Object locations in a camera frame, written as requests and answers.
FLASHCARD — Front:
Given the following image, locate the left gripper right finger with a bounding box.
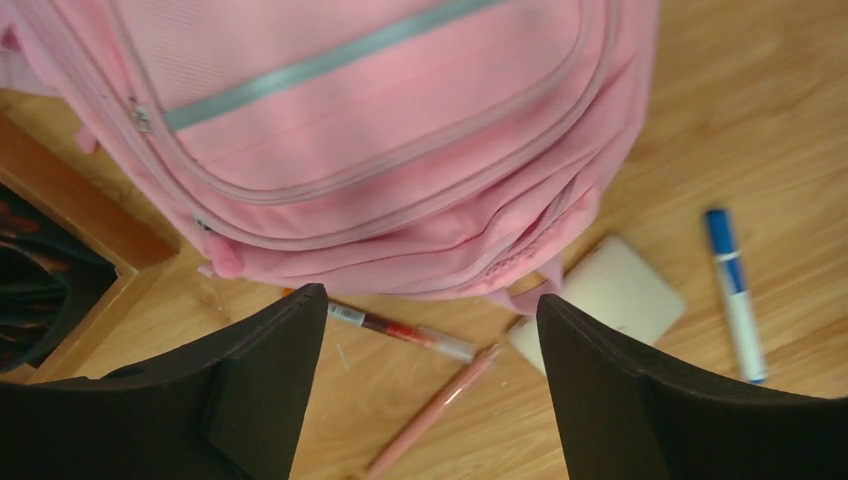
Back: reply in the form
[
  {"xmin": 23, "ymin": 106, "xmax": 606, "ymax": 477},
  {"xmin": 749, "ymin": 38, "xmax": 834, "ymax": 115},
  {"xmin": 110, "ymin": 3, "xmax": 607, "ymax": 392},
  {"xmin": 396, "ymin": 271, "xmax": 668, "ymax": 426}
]
[{"xmin": 537, "ymin": 294, "xmax": 847, "ymax": 479}]

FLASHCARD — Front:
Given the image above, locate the blue white marker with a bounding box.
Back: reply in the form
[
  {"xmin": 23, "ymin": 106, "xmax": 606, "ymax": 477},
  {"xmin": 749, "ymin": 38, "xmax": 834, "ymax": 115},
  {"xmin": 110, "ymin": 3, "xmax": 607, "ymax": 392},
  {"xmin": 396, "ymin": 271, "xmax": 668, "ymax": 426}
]
[{"xmin": 704, "ymin": 209, "xmax": 769, "ymax": 384}]

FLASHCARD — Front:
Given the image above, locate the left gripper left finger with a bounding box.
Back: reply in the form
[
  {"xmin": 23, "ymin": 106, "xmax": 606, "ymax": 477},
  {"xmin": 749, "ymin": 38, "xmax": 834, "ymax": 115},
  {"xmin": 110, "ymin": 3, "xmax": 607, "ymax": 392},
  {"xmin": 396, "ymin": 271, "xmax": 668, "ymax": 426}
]
[{"xmin": 1, "ymin": 284, "xmax": 328, "ymax": 479}]

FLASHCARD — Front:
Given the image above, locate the dark rolled sock front tray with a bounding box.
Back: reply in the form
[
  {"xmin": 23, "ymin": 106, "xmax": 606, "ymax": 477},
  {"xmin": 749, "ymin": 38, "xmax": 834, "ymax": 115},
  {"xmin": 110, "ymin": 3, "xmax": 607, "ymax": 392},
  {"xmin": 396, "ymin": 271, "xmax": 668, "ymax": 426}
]
[{"xmin": 1, "ymin": 186, "xmax": 116, "ymax": 372}]

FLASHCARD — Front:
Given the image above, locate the small beige notebook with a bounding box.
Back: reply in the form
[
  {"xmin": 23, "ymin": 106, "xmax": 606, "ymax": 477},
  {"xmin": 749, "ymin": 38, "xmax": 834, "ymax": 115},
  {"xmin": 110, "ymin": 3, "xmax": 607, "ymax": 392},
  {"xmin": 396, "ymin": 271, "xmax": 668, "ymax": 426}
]
[{"xmin": 506, "ymin": 236, "xmax": 686, "ymax": 374}]

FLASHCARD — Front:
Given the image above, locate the wooden compartment tray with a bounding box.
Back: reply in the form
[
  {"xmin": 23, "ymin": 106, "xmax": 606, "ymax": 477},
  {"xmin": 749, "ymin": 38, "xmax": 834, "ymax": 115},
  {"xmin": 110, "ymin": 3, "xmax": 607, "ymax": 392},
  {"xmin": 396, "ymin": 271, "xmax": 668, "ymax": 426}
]
[{"xmin": 1, "ymin": 115, "xmax": 179, "ymax": 384}]

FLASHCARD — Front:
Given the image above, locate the red gel pen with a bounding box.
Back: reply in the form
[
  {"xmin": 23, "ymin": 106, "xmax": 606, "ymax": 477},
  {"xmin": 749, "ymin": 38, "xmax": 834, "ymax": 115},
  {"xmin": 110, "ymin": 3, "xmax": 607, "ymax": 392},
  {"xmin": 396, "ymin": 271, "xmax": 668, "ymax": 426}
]
[{"xmin": 281, "ymin": 288, "xmax": 477, "ymax": 364}]

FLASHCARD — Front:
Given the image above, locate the pink school backpack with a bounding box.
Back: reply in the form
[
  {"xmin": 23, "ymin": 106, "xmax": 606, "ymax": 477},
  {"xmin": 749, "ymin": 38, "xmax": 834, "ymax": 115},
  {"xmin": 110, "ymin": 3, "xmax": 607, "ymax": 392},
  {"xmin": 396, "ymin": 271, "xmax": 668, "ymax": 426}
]
[{"xmin": 1, "ymin": 0, "xmax": 660, "ymax": 313}]

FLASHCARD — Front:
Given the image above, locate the pink pen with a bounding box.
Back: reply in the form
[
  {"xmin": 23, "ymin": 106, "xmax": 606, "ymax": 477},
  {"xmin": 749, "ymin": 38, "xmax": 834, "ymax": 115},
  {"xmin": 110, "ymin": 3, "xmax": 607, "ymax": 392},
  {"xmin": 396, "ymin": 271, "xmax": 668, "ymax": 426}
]
[{"xmin": 365, "ymin": 344, "xmax": 501, "ymax": 479}]

